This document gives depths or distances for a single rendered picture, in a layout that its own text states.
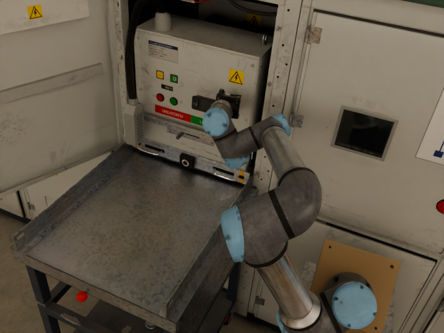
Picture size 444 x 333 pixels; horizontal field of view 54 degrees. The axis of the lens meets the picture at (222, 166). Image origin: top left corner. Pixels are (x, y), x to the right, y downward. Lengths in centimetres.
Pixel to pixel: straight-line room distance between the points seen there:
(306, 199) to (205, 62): 79
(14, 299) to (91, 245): 108
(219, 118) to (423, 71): 60
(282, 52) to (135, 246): 80
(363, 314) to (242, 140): 57
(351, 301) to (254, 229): 42
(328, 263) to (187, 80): 81
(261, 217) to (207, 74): 78
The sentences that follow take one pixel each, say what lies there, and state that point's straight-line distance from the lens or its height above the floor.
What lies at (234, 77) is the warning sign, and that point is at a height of 130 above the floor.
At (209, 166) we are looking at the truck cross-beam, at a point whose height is 89.
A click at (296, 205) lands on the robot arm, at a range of 93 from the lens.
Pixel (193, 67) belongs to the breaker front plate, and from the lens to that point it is 161.
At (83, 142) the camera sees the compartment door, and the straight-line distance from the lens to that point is 190.
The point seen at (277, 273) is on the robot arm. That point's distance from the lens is 105.
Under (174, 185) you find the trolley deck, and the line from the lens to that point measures 175.
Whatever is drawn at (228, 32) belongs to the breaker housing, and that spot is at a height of 139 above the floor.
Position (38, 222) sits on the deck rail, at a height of 89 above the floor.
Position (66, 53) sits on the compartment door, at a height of 131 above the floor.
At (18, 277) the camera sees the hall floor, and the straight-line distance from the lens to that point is 266.
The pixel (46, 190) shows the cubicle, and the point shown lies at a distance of 254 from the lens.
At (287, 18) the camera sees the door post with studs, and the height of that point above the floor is 153.
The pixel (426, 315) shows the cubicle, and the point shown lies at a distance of 202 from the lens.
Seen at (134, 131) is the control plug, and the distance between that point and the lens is 174.
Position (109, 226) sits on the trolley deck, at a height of 85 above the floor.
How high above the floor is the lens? 196
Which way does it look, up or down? 37 degrees down
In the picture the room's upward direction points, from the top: 5 degrees clockwise
